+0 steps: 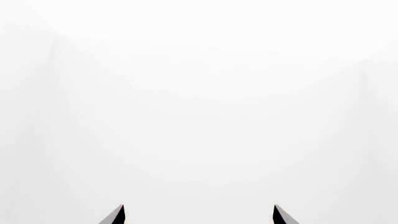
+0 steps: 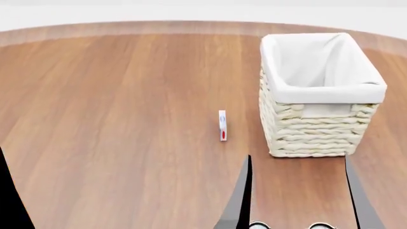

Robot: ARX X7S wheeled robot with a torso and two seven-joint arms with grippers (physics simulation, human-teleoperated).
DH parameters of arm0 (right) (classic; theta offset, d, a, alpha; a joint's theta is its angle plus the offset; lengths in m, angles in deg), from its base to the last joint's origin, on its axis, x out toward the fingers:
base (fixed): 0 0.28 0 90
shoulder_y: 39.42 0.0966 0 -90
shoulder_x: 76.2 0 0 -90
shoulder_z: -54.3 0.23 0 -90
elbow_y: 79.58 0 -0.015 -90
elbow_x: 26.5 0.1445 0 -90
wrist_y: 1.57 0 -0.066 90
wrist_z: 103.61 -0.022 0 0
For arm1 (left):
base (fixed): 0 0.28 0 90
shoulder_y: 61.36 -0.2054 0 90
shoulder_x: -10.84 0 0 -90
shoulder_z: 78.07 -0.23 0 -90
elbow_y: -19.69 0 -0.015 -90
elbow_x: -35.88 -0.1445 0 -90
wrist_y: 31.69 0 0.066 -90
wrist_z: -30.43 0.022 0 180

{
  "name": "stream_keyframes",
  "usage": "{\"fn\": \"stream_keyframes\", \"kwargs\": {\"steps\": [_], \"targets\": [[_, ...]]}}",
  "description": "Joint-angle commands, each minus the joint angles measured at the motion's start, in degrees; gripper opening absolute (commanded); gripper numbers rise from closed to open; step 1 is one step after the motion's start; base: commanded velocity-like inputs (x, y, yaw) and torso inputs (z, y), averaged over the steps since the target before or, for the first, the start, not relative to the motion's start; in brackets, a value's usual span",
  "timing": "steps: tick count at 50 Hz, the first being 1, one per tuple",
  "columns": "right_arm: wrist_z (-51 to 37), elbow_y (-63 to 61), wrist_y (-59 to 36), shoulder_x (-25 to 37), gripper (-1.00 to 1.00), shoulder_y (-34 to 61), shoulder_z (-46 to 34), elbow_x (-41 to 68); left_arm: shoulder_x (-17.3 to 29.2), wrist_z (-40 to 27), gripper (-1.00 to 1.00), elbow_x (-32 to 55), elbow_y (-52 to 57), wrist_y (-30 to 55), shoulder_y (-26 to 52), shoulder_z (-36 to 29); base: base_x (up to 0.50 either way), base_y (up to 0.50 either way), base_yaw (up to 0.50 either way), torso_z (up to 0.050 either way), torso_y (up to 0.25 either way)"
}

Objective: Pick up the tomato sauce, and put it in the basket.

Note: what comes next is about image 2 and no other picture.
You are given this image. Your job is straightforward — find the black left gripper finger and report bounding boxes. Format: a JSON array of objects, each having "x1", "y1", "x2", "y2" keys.
[{"x1": 0, "y1": 146, "x2": 36, "y2": 229}]

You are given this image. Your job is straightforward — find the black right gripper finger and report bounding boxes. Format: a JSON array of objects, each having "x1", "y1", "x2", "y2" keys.
[
  {"x1": 344, "y1": 152, "x2": 386, "y2": 229},
  {"x1": 215, "y1": 154, "x2": 254, "y2": 229}
]

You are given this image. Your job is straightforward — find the small white tomato sauce box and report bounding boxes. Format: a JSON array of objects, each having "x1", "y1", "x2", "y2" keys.
[{"x1": 218, "y1": 109, "x2": 229, "y2": 142}]

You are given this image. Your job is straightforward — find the woven basket with white liner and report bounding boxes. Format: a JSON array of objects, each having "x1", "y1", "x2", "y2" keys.
[{"x1": 258, "y1": 32, "x2": 388, "y2": 158}]

